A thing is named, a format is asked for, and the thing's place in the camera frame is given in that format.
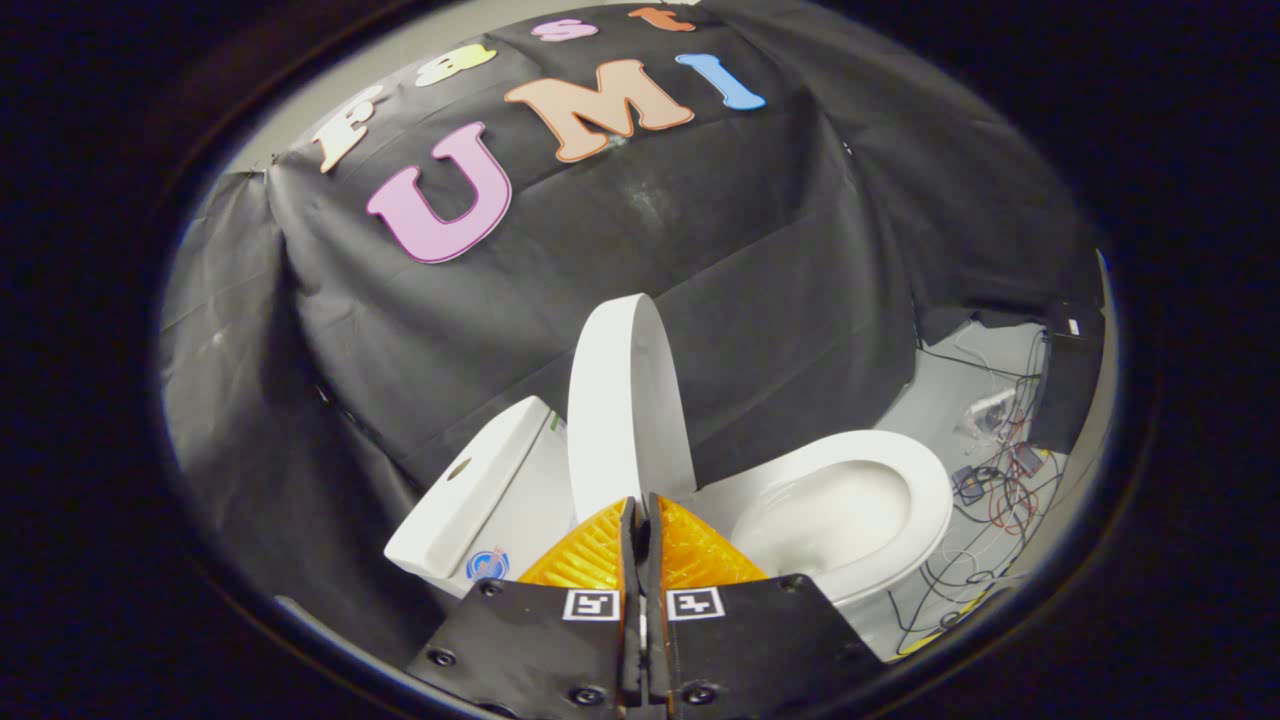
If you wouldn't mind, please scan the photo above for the yellow black floor tape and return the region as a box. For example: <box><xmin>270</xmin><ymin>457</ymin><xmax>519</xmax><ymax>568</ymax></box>
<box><xmin>895</xmin><ymin>590</ymin><xmax>1001</xmax><ymax>661</ymax></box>

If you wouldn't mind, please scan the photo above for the white toilet lid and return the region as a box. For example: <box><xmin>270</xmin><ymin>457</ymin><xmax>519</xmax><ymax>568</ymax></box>
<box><xmin>566</xmin><ymin>293</ymin><xmax>698</xmax><ymax>526</ymax></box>

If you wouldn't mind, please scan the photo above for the tangle of cables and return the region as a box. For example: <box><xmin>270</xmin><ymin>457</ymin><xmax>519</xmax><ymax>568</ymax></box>
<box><xmin>885</xmin><ymin>335</ymin><xmax>1066</xmax><ymax>656</ymax></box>

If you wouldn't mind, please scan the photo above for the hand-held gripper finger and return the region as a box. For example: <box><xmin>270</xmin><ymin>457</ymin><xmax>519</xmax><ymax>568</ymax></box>
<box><xmin>645</xmin><ymin>492</ymin><xmax>886</xmax><ymax>720</ymax></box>
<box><xmin>405</xmin><ymin>495</ymin><xmax>643</xmax><ymax>720</ymax></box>

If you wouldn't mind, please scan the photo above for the black backdrop cloth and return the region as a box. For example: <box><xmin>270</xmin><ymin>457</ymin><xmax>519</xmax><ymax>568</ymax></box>
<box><xmin>158</xmin><ymin>0</ymin><xmax>1106</xmax><ymax>666</ymax></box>

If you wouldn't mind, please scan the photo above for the black box with white label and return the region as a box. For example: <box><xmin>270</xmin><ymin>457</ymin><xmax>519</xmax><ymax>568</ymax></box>
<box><xmin>1028</xmin><ymin>300</ymin><xmax>1106</xmax><ymax>456</ymax></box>

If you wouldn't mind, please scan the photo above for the clear plastic bag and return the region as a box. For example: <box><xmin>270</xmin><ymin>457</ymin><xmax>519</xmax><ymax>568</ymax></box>
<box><xmin>955</xmin><ymin>388</ymin><xmax>1021</xmax><ymax>441</ymax></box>

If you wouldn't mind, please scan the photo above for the white toilet with tank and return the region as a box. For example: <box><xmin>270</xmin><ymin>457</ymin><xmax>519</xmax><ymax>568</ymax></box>
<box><xmin>384</xmin><ymin>395</ymin><xmax>955</xmax><ymax>661</ymax></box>

